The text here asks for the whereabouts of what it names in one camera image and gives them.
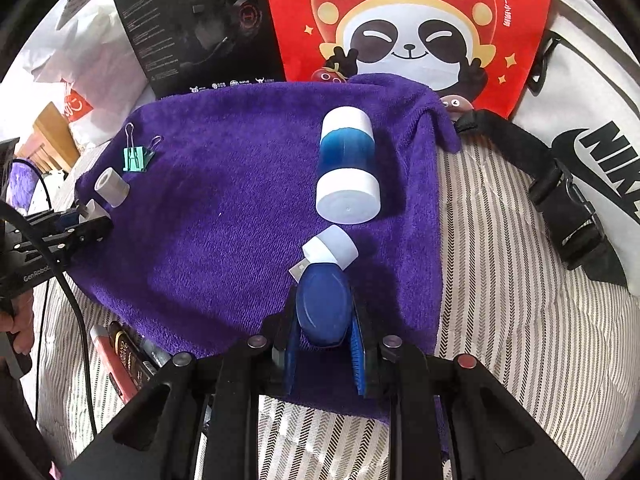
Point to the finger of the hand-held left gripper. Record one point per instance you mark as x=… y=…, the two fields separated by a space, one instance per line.
x=65 y=218
x=90 y=233

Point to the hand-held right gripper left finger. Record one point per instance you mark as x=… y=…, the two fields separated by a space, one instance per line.
x=290 y=355

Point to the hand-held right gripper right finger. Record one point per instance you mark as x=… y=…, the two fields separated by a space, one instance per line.
x=360 y=360

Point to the white charger plug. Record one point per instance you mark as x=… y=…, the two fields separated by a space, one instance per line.
x=92 y=208

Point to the white tape roll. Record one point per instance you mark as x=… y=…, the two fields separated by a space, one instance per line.
x=112 y=187

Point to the blue round tin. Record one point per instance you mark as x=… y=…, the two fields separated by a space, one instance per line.
x=320 y=305

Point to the green binder clip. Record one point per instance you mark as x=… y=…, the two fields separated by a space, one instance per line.
x=135 y=159

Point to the pink pen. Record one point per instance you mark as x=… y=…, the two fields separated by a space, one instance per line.
x=102 y=347

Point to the white plug-in night light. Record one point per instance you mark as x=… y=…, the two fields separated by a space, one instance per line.
x=332 y=247

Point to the black gold tube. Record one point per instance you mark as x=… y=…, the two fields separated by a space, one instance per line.
x=125 y=352

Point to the black cylinder tube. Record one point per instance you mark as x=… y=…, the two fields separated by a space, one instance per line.
x=155 y=352

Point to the blue white bottle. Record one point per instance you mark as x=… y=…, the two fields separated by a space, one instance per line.
x=345 y=160

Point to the person's left hand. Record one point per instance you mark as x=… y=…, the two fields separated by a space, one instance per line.
x=22 y=325

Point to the purple plush cloth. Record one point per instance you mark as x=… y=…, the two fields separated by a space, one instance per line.
x=22 y=190

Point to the wooden headboard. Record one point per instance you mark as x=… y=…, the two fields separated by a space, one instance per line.
x=50 y=130

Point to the purple towel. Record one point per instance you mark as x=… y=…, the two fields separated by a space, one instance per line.
x=225 y=210

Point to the white plastic shopping bag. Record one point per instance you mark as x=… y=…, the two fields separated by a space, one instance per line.
x=100 y=85

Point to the striped bed sheet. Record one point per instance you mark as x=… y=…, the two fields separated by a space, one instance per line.
x=500 y=285

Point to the black headphone box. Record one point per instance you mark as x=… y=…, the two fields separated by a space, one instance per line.
x=200 y=25

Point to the red paper bag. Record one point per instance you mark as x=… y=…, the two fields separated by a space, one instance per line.
x=300 y=20

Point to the white waist bag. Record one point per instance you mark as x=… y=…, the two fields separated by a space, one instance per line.
x=560 y=70

